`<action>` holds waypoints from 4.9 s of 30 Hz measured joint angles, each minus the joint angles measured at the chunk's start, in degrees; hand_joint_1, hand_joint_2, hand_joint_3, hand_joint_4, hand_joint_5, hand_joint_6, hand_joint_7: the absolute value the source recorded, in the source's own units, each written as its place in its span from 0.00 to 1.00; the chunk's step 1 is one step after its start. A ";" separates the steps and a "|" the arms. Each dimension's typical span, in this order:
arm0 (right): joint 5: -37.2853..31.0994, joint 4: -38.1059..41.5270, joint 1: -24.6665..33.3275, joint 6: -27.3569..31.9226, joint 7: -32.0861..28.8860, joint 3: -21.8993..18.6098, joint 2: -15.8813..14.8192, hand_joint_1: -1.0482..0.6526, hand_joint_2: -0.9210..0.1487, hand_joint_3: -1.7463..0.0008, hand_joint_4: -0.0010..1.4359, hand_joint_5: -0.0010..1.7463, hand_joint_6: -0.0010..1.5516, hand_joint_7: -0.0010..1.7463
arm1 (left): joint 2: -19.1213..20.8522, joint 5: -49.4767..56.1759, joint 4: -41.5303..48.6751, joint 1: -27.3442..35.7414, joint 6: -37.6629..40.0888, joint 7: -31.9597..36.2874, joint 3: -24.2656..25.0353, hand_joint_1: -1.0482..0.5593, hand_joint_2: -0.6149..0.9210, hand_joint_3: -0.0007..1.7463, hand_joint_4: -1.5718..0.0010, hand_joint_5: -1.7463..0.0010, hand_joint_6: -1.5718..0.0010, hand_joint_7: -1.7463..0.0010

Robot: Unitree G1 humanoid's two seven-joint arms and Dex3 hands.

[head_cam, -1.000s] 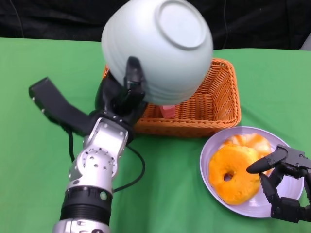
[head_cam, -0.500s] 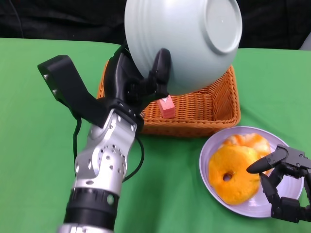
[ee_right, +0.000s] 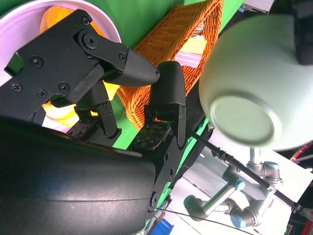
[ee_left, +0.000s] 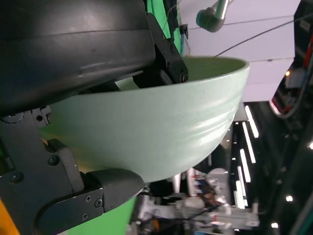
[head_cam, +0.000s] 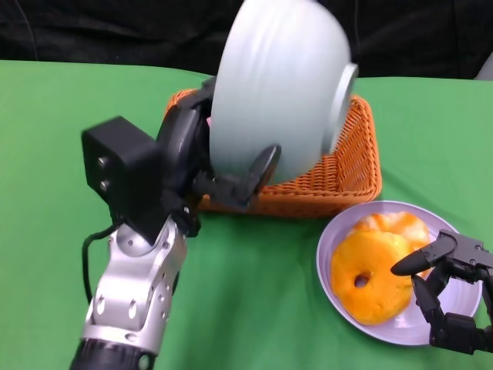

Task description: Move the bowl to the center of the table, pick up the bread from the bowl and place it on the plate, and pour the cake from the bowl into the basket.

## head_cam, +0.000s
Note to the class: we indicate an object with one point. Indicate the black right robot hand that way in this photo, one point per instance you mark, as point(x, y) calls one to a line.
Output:
point(462, 254)

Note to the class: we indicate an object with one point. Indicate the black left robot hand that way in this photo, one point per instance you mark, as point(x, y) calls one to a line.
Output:
point(185, 146)

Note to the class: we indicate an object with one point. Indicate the orange white swirl donut bread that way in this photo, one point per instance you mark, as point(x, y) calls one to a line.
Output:
point(408, 227)

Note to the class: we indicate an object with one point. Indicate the pale grey-green bowl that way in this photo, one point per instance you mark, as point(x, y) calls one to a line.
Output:
point(269, 96)

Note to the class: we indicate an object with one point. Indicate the large plain orange donut bread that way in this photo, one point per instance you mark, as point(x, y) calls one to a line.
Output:
point(366, 293)

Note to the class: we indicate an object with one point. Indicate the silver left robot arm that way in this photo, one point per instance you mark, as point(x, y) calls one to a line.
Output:
point(131, 293)

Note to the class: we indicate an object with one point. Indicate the lavender plate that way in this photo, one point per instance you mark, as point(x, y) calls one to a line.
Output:
point(335, 239)

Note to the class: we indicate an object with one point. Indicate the orange wicker basket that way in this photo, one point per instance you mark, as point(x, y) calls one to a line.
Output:
point(346, 173)

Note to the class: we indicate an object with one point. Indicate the green table cloth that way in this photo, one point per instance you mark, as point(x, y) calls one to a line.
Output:
point(58, 173)

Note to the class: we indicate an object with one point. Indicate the black backdrop curtain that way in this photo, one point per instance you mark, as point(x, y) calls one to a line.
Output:
point(115, 31)

